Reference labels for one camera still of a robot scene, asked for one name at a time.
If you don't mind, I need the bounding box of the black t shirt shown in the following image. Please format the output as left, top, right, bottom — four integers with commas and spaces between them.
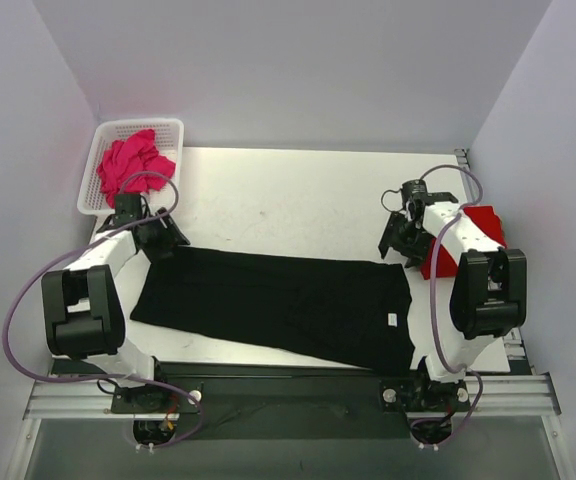
131, 247, 414, 376

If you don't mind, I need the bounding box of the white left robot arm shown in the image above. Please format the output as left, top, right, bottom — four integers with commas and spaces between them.
41, 193, 190, 412

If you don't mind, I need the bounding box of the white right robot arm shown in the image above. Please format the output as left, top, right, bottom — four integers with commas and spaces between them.
378, 179, 527, 408

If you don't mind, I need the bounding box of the pink t shirt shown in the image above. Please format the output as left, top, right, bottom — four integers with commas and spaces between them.
96, 129, 176, 208

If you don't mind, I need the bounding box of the red folded t shirt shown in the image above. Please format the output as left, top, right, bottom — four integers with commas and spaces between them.
420, 202, 507, 280

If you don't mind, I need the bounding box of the white plastic basket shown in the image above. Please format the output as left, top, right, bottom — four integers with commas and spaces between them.
77, 118, 184, 216

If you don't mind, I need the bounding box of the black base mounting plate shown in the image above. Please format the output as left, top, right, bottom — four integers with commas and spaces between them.
101, 363, 470, 444

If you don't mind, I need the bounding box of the aluminium frame rail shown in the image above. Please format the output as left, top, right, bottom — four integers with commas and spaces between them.
24, 375, 561, 420

